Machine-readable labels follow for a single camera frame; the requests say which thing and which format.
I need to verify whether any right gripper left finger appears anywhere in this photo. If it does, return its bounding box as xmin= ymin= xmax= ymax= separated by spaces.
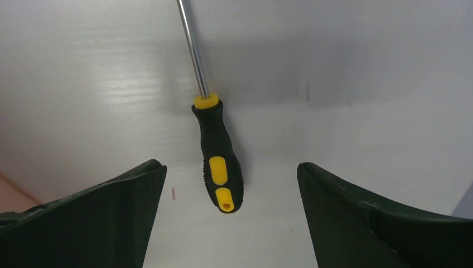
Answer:
xmin=1 ymin=159 xmax=167 ymax=267

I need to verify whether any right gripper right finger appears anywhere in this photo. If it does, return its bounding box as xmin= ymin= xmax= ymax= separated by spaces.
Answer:
xmin=297 ymin=162 xmax=472 ymax=267

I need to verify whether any black yellow screwdriver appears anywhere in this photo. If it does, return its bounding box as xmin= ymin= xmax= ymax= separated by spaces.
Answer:
xmin=177 ymin=0 xmax=244 ymax=214

